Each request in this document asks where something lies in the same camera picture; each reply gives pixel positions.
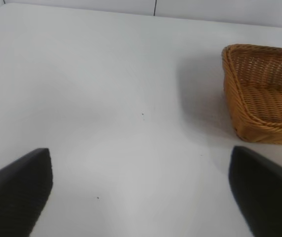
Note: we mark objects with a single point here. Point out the brown woven wicker basket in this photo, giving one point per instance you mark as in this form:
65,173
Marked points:
261,98

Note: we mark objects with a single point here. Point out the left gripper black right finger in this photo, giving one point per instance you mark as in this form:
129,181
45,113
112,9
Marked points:
269,197

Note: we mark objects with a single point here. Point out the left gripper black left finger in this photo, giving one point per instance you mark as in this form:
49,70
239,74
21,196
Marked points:
12,197

